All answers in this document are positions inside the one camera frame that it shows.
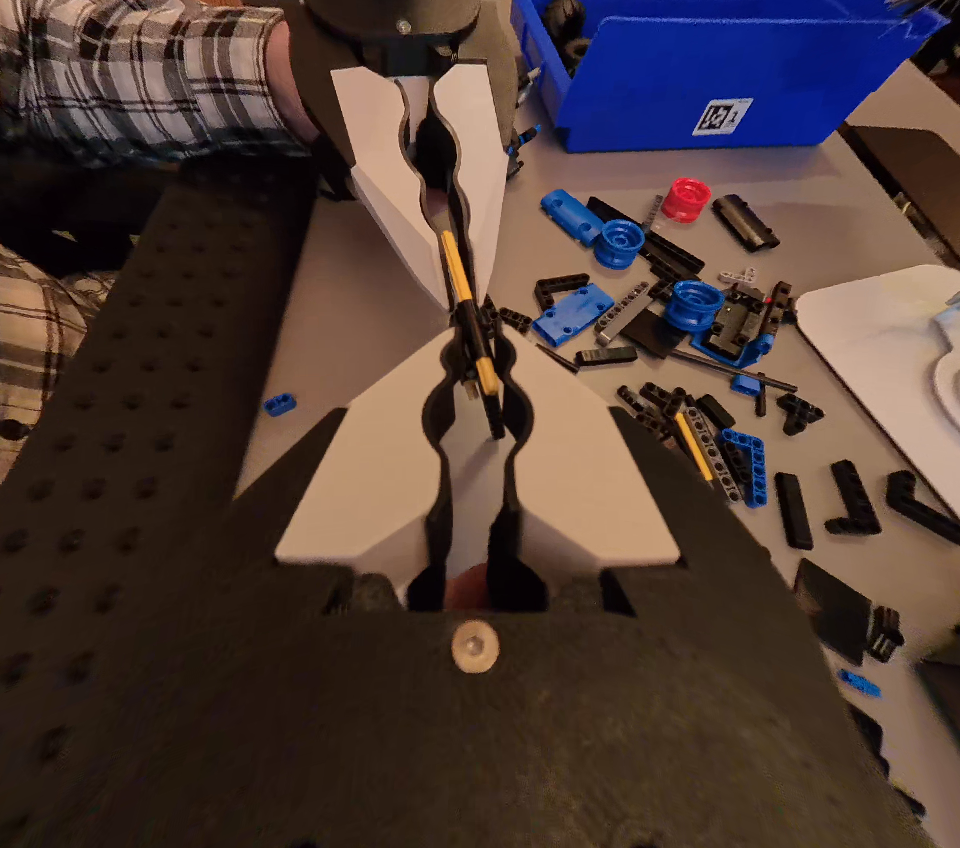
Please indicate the blue rectangular panel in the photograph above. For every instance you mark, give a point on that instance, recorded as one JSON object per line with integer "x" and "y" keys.
{"x": 574, "y": 315}

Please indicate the person's left forearm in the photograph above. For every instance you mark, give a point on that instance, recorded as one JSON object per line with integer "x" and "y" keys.
{"x": 150, "y": 60}

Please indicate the black chassis on blue frame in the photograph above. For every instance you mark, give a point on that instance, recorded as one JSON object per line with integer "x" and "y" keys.
{"x": 750, "y": 330}

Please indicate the black dotted mat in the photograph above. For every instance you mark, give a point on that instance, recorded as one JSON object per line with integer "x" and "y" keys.
{"x": 112, "y": 413}

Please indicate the black square panel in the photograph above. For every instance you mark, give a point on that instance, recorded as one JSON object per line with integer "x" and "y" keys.
{"x": 829, "y": 608}

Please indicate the black rubber tyre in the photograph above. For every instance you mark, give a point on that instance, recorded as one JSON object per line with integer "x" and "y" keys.
{"x": 577, "y": 54}
{"x": 564, "y": 15}

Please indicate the small blue pin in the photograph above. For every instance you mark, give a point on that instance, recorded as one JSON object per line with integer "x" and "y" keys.
{"x": 859, "y": 683}

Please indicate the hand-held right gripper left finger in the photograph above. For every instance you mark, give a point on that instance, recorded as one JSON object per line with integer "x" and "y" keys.
{"x": 360, "y": 488}

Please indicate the blue wheel hub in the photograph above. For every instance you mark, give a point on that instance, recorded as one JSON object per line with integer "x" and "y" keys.
{"x": 696, "y": 306}
{"x": 619, "y": 244}

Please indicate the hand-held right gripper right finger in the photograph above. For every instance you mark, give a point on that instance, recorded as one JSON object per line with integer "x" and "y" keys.
{"x": 592, "y": 488}

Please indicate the pile of black and blue bricks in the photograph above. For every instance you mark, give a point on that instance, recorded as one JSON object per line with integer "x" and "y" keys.
{"x": 795, "y": 510}

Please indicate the black grooved block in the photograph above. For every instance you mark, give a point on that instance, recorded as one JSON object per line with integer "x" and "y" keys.
{"x": 746, "y": 223}

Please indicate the long thin black axle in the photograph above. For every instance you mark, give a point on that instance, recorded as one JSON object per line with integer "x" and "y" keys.
{"x": 735, "y": 372}

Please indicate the short yellow axle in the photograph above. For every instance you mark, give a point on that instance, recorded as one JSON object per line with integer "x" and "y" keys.
{"x": 694, "y": 447}

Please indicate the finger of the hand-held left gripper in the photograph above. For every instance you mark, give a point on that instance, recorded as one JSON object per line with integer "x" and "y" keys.
{"x": 375, "y": 150}
{"x": 480, "y": 173}

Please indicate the long grey beam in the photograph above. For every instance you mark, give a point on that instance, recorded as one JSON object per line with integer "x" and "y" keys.
{"x": 712, "y": 454}

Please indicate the red wheel hub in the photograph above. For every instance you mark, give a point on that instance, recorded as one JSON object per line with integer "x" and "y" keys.
{"x": 686, "y": 199}

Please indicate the small blue two-hole beam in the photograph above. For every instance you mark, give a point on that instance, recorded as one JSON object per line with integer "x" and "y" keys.
{"x": 280, "y": 405}

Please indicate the yellow axle with black connector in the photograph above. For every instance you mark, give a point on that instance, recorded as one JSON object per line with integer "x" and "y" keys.
{"x": 454, "y": 263}

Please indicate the person's right hand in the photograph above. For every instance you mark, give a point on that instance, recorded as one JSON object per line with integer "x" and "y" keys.
{"x": 466, "y": 593}

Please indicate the person in plaid shirt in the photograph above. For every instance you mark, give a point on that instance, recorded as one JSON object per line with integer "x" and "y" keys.
{"x": 37, "y": 308}

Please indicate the blue storage bin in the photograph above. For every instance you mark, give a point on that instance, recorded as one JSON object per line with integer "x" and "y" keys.
{"x": 675, "y": 75}

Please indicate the blue curved panel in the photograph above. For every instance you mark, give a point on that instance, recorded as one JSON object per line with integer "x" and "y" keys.
{"x": 570, "y": 214}

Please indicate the blue angled beam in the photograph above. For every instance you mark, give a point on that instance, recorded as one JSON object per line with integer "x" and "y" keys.
{"x": 754, "y": 477}

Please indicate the grey desk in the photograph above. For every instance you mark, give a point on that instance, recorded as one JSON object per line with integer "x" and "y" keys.
{"x": 360, "y": 308}

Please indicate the small white angled beam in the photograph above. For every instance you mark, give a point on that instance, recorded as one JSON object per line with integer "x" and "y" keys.
{"x": 739, "y": 276}

